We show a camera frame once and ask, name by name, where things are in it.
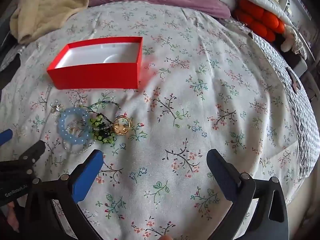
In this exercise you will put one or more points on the red cardboard box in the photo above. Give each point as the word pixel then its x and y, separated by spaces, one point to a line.
pixel 95 72

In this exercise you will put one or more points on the floral bedsheet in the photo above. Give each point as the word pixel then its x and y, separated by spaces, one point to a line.
pixel 187 92

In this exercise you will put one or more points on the orange plush toy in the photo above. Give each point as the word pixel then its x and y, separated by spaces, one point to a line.
pixel 260 17

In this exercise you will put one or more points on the person's left hand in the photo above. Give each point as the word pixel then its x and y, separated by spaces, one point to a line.
pixel 10 216

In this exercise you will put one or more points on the cream fleece blanket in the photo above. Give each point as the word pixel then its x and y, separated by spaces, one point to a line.
pixel 50 7

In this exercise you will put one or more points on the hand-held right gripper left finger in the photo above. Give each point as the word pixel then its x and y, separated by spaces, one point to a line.
pixel 86 173

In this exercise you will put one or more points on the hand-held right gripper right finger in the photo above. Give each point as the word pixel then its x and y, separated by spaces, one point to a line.
pixel 222 175

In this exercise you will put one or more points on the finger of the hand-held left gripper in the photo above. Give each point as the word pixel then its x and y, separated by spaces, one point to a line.
pixel 31 153
pixel 5 134

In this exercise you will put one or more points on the small silver charm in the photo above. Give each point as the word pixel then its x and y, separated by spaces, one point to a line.
pixel 56 107

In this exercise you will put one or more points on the grey quilted blanket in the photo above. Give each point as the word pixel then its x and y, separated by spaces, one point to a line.
pixel 282 70

